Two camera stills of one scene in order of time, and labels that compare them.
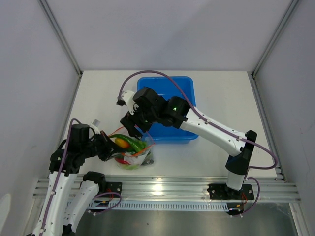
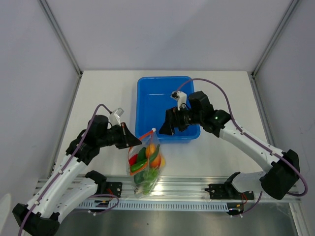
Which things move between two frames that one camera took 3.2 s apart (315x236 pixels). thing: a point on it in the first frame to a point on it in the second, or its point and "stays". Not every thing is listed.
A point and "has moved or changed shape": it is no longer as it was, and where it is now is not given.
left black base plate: [113, 187] stays
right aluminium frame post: [252, 74] stays
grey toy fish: [148, 160] to [139, 190]
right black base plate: [221, 191] stays
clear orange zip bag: [138, 148] has moved or changed shape
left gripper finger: [106, 139] to [129, 138]
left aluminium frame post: [71, 56] stays
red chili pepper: [122, 161] to [133, 160]
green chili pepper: [134, 145] to [155, 153]
